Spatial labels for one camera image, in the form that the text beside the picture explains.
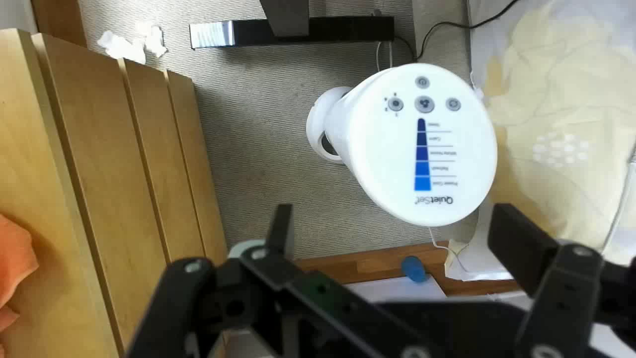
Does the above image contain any small blue cap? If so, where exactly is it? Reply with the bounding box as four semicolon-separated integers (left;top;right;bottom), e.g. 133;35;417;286
399;254;431;284

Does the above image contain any thin black floor cable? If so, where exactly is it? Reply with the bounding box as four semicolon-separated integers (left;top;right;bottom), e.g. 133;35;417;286
415;0;521;63

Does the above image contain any brown wooden board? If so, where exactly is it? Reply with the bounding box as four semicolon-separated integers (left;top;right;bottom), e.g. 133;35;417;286
296;242;521;298

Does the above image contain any orange towel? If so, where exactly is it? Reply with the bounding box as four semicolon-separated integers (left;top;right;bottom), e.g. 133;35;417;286
0;212;40;336

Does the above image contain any white tower fan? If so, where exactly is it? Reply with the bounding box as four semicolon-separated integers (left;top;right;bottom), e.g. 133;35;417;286
304;61;499;228

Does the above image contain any white paper sheet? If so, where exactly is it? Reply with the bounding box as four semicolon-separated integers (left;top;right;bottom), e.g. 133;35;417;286
344;274;453;304

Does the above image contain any closed wooden drawer front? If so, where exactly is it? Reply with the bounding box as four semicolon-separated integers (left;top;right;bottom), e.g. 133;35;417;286
121;57;209;264
165;67;231;262

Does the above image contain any crumpled white tissue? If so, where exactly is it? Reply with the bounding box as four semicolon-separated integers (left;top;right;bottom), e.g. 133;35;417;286
95;21;171;65

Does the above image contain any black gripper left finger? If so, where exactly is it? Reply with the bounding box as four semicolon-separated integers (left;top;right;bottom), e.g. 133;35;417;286
125;202;399;358

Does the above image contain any brown wooden furniture panel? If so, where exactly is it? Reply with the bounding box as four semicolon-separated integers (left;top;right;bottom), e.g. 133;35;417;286
28;0;89;47

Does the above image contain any white yellow bed duvet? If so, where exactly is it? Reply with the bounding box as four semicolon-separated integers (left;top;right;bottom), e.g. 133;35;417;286
465;0;636;268

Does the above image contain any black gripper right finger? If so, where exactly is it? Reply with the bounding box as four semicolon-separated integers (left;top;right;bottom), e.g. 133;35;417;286
487;200;636;358

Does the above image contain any light wooden dresser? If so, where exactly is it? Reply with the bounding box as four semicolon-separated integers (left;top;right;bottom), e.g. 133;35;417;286
0;25;231;358

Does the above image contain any black metal stand base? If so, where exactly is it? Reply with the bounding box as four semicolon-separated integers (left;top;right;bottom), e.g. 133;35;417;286
187;0;397;51

